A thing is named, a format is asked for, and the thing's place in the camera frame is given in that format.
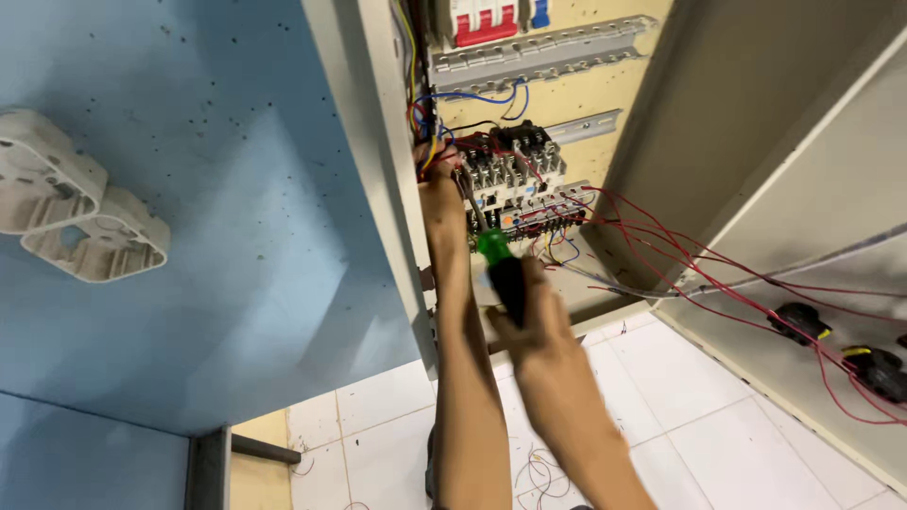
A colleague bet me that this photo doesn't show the white overload relay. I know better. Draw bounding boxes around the white overload relay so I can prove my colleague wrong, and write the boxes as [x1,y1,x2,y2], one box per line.
[496,182,598,233]

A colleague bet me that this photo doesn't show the beige cabinet door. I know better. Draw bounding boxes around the beige cabinet door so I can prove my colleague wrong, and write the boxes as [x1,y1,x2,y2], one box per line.
[650,28,907,498]

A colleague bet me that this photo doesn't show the person's right hand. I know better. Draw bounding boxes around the person's right hand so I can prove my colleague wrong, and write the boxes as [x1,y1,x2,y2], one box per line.
[488,255,595,385]

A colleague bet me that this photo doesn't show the wire scraps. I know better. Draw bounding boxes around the wire scraps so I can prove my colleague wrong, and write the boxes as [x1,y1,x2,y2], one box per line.
[513,445,573,510]

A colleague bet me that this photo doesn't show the beige metal electrical cabinet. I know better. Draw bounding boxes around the beige metal electrical cabinet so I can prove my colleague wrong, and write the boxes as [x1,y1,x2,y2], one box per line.
[301,0,907,380]

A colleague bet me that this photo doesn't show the grey sheathed cable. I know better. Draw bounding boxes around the grey sheathed cable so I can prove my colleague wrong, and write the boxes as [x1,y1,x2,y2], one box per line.
[558,222,907,300]

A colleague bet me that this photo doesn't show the blue wires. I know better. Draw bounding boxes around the blue wires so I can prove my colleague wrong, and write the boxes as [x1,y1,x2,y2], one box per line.
[414,79,530,126]

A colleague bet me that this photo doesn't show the bundle of coloured wires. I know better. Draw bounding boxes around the bundle of coloured wires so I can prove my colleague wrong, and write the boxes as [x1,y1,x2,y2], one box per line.
[393,0,462,181]

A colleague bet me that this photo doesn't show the black push button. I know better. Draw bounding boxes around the black push button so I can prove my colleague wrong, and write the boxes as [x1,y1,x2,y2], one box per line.
[842,344,907,405]
[767,302,833,347]

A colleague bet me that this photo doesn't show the long red wires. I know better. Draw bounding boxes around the long red wires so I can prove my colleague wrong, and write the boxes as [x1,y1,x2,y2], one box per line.
[580,186,907,427]

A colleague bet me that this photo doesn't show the black and white contactor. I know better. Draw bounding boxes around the black and white contactor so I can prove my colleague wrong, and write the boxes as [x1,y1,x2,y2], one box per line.
[462,138,522,213]
[495,122,568,203]

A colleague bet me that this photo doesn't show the red and white circuit breaker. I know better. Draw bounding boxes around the red and white circuit breaker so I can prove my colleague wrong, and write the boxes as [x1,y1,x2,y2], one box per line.
[449,0,521,49]

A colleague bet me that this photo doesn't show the green and black screwdriver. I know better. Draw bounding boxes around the green and black screwdriver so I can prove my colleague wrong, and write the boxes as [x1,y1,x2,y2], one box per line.
[459,173,531,329]

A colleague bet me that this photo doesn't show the white plastic socket box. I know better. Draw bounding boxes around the white plastic socket box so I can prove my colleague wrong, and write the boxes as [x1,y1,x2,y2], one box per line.
[0,107,109,236]
[20,186,171,285]

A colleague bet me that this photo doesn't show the grey slotted cable duct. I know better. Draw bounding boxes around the grey slotted cable duct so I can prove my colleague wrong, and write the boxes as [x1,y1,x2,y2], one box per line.
[429,16,657,98]

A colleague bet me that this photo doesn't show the grey metal frame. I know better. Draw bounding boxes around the grey metal frame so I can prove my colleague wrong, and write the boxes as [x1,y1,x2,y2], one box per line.
[184,424,303,510]

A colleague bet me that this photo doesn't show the short metal mounting rail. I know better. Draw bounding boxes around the short metal mounting rail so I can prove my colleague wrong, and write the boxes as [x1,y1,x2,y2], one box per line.
[546,108,624,145]

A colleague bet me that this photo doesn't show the person's left hand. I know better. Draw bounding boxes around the person's left hand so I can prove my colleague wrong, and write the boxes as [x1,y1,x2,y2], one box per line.
[415,139,467,239]

